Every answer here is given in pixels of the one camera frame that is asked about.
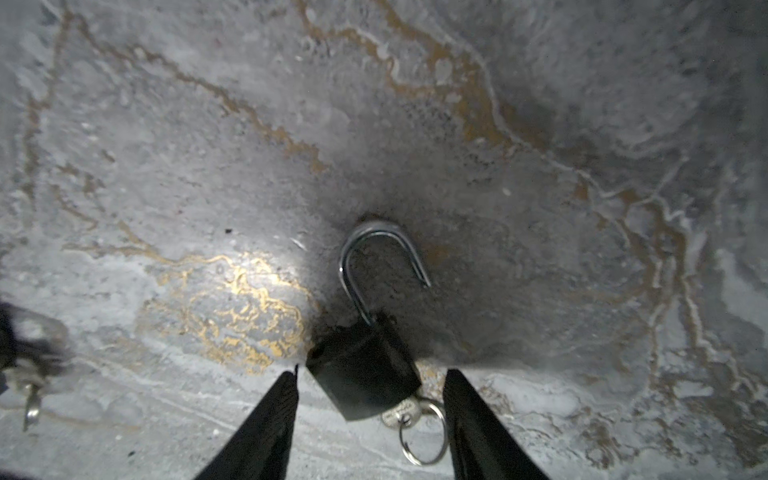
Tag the black padlock with key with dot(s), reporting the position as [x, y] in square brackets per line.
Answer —
[366, 369]

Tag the silver grey open padlock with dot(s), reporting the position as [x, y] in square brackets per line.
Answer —
[34, 351]

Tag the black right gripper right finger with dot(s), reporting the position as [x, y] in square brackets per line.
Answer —
[480, 445]

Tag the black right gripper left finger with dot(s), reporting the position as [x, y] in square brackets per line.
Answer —
[260, 448]

